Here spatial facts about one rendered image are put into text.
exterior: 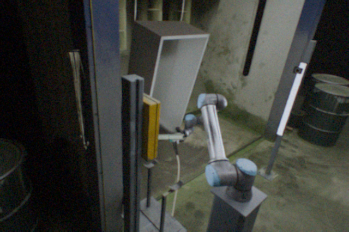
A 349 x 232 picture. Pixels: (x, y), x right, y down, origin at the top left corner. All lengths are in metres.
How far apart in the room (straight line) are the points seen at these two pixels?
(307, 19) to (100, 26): 2.81
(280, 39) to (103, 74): 2.82
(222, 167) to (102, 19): 1.15
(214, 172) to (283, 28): 2.54
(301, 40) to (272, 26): 0.44
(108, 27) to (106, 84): 0.30
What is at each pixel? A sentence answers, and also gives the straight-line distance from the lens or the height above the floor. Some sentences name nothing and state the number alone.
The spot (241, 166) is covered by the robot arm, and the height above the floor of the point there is 0.91.
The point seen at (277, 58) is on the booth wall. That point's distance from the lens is 3.73.
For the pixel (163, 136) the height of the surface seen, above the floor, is 0.69.
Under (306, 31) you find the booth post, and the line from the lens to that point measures 3.59.
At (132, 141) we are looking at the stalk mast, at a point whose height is 1.40.
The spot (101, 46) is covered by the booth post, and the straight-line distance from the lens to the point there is 1.30.
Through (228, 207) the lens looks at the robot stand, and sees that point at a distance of 1.84.
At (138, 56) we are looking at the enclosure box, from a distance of 2.12.
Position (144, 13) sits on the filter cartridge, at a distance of 3.37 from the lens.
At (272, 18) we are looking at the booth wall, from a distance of 3.77.
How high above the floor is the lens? 1.90
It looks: 27 degrees down
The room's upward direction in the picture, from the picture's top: 5 degrees clockwise
